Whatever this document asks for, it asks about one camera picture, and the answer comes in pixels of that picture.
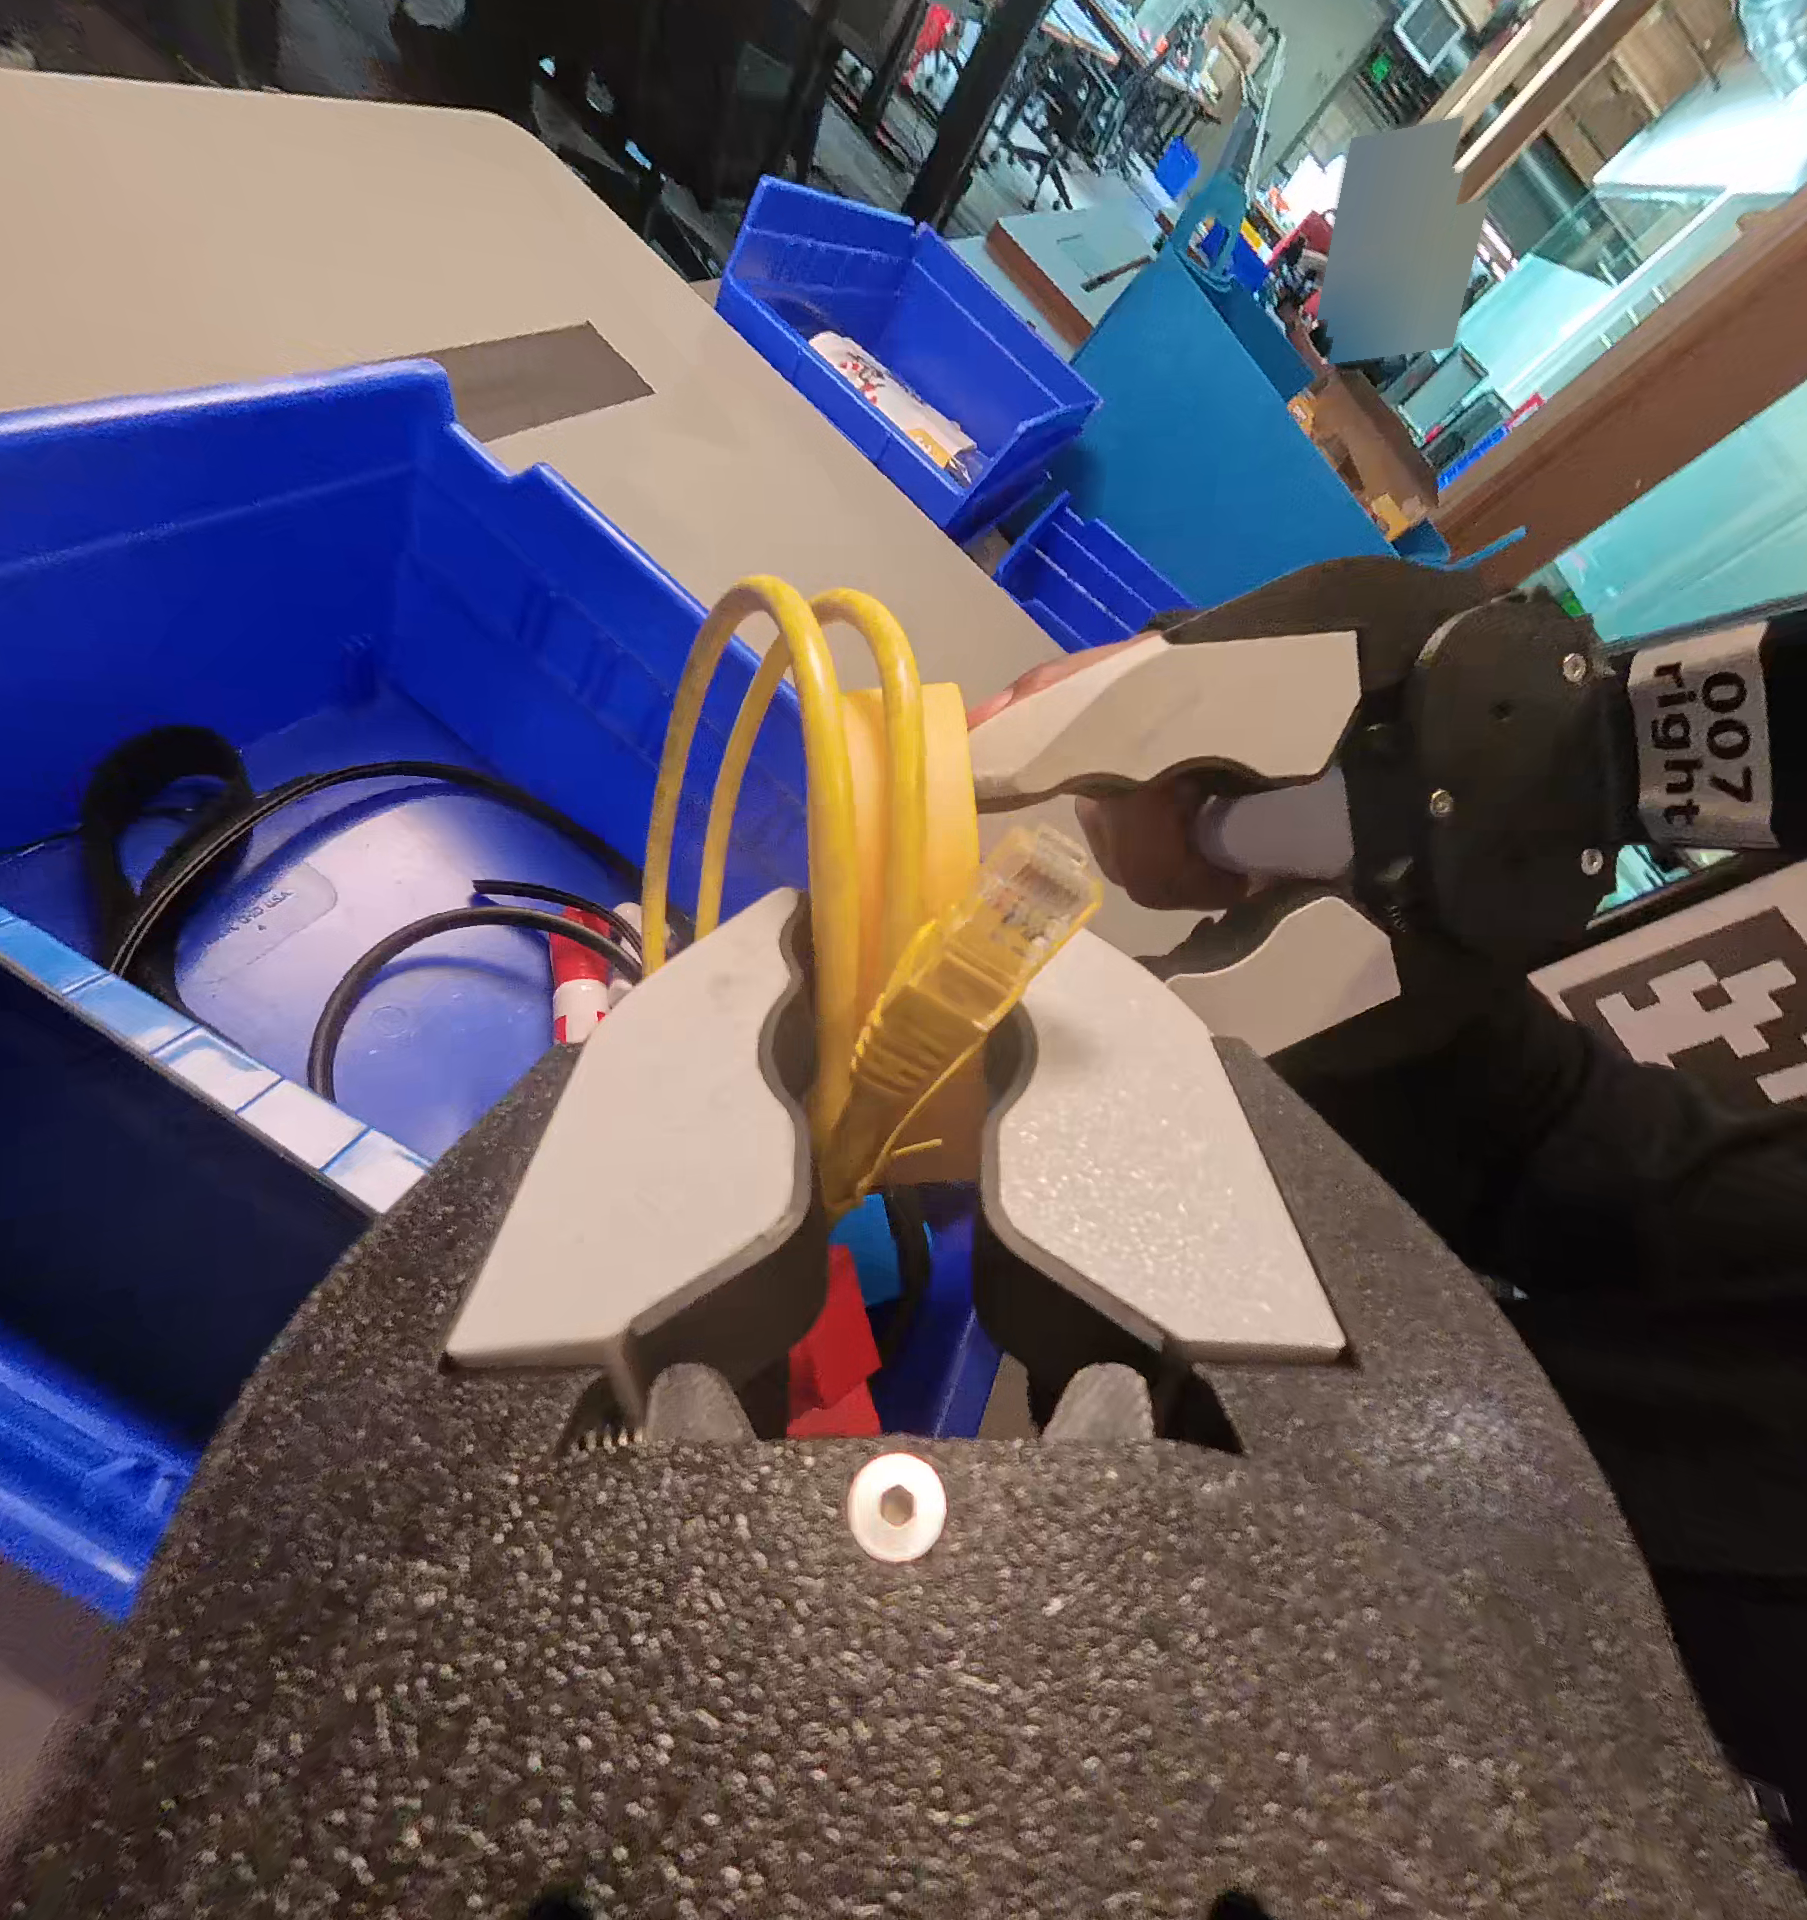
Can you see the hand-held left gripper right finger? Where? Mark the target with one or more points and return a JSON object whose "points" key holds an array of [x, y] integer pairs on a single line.
{"points": [[1159, 1201]]}

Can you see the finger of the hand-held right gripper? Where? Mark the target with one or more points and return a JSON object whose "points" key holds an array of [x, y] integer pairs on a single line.
{"points": [[1306, 976], [1217, 697]]}

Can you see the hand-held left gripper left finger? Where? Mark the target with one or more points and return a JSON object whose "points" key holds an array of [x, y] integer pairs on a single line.
{"points": [[645, 1173]]}

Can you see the yellow masking tape roll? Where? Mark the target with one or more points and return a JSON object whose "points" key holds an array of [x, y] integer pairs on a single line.
{"points": [[945, 796]]}

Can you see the large blue storage bin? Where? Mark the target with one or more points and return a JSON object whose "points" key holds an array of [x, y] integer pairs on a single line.
{"points": [[242, 570]]}

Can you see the person's right hand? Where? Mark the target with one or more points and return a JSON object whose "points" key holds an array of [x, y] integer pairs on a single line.
{"points": [[1143, 848]]}

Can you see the shallow blue bin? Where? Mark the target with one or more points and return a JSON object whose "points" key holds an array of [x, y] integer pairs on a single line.
{"points": [[1082, 584]]}

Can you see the red and white marker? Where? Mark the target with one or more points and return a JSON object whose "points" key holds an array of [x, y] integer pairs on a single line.
{"points": [[583, 992]]}

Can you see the hollow red plastic block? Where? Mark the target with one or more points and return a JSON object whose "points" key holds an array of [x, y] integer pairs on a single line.
{"points": [[836, 1350]]}

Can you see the blue divider panel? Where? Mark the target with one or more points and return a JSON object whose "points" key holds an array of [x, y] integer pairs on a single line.
{"points": [[1202, 436]]}

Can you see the cardboard box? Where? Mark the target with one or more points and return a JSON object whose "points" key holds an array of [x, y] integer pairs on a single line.
{"points": [[1352, 436]]}

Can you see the wooden beam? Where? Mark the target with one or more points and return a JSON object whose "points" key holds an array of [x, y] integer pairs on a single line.
{"points": [[1669, 359]]}

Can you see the white printed packet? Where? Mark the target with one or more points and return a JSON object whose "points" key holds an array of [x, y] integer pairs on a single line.
{"points": [[888, 398]]}

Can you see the small blue bin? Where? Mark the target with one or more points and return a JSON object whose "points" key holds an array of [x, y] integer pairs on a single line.
{"points": [[842, 256]]}

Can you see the black pole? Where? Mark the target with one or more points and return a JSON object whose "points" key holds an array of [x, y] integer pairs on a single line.
{"points": [[979, 104]]}

